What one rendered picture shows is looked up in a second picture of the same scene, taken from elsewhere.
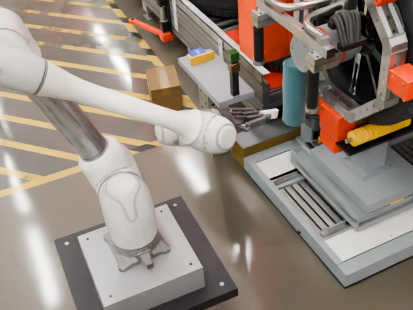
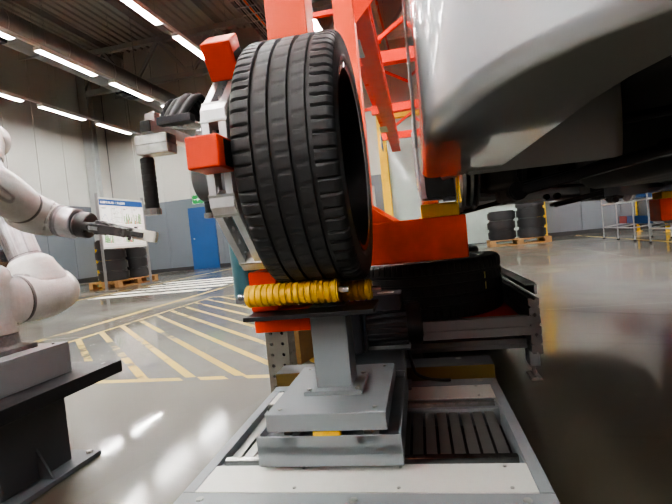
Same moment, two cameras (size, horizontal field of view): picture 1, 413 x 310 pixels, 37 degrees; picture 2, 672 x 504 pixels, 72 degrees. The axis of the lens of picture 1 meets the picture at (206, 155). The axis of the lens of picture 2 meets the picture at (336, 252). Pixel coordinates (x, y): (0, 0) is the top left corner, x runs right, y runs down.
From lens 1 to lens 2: 2.04 m
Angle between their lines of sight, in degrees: 48
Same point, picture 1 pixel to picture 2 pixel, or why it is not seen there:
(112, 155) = (21, 260)
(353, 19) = (187, 97)
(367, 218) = (273, 444)
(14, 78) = not seen: outside the picture
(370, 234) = (273, 478)
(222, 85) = not seen: hidden behind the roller
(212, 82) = not seen: hidden behind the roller
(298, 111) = (239, 276)
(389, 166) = (352, 389)
